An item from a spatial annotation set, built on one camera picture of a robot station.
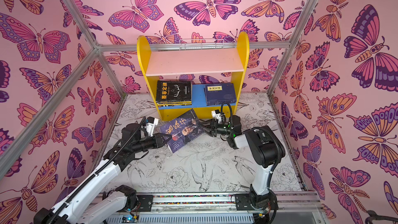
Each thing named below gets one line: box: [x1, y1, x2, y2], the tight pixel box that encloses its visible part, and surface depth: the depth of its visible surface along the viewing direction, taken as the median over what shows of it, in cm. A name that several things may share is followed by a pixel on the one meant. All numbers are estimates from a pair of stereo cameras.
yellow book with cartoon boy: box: [155, 100, 193, 107], surface depth 94 cm
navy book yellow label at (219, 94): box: [204, 82, 237, 106], surface depth 97 cm
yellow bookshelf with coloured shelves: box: [136, 31, 250, 122], surface depth 96 cm
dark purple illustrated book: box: [159, 108, 205, 154], surface depth 79 cm
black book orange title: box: [155, 80, 192, 102], surface depth 94 cm
